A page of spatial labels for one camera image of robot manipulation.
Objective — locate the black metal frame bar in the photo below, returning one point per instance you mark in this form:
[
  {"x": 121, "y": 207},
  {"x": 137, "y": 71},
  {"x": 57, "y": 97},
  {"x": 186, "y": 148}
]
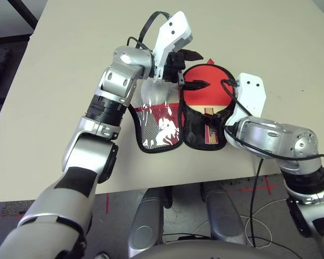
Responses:
[{"x": 27, "y": 10}]

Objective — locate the red floor tape strip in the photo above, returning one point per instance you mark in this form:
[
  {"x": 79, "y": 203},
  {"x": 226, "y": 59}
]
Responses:
[
  {"x": 5, "y": 215},
  {"x": 107, "y": 202}
]

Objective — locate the red ping-pong paddle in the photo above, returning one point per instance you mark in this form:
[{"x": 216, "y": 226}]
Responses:
[{"x": 205, "y": 97}]

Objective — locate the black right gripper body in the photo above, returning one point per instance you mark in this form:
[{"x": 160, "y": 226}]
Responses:
[{"x": 223, "y": 118}]

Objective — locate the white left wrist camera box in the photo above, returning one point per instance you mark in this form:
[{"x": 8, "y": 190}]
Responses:
[{"x": 172, "y": 29}]

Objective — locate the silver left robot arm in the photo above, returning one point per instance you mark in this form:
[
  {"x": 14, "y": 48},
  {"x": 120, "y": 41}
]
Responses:
[{"x": 118, "y": 78}]

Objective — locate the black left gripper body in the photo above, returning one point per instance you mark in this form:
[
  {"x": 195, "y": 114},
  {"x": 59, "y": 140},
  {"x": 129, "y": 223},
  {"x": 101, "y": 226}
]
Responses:
[{"x": 174, "y": 66}]

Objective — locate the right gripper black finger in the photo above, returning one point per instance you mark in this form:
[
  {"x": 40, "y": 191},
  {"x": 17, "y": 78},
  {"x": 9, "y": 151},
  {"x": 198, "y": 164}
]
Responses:
[{"x": 212, "y": 119}]

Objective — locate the black hip bracket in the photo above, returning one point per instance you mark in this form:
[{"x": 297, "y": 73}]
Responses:
[{"x": 168, "y": 198}]

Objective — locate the grey left robot leg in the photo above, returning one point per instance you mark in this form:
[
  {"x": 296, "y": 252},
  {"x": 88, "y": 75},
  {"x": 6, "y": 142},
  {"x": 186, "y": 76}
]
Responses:
[{"x": 147, "y": 224}]

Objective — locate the red floor tape cross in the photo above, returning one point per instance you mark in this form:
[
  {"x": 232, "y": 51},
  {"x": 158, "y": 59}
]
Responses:
[{"x": 267, "y": 186}]

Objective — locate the grey robot torso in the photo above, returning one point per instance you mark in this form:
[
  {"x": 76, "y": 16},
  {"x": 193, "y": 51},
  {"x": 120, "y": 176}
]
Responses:
[{"x": 205, "y": 251}]

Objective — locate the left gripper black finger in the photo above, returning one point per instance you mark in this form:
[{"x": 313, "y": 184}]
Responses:
[
  {"x": 191, "y": 55},
  {"x": 195, "y": 85}
]

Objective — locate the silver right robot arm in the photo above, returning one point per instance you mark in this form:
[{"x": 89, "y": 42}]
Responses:
[{"x": 270, "y": 137}]

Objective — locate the black red paddle case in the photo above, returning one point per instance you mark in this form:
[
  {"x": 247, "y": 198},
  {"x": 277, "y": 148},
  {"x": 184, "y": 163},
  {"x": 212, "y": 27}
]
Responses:
[{"x": 191, "y": 129}]

